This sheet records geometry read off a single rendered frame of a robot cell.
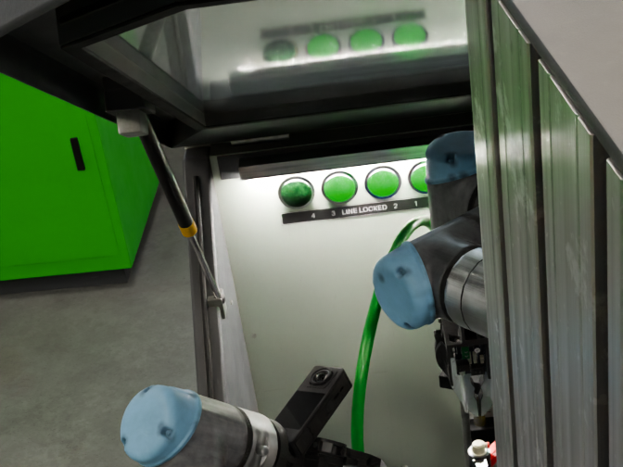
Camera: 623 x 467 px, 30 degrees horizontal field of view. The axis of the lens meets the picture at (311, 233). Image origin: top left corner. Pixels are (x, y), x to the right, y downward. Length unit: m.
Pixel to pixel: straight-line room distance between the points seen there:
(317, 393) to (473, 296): 0.29
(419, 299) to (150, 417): 0.27
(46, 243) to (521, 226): 3.93
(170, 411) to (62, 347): 2.93
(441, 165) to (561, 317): 0.94
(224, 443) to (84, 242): 3.06
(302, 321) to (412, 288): 0.69
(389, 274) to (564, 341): 0.81
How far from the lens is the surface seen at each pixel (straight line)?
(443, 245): 1.06
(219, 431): 1.10
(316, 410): 1.22
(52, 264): 4.22
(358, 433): 1.29
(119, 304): 4.14
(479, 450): 1.51
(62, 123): 3.94
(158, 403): 1.08
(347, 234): 1.64
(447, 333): 1.29
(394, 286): 1.05
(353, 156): 1.55
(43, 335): 4.08
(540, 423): 0.29
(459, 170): 1.18
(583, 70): 0.21
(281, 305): 1.70
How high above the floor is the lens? 2.11
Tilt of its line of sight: 29 degrees down
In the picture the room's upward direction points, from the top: 9 degrees counter-clockwise
